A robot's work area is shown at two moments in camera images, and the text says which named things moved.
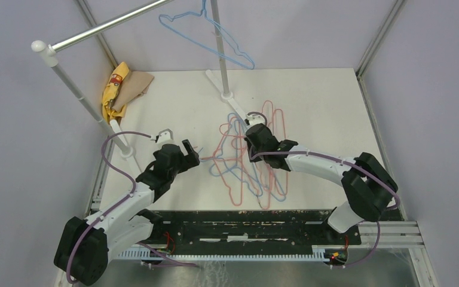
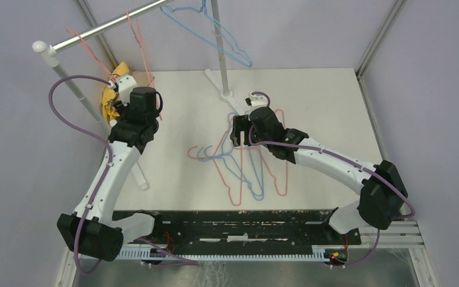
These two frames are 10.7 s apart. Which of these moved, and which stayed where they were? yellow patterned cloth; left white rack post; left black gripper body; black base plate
Moved: left black gripper body
Stayed: left white rack post; black base plate; yellow patterned cloth
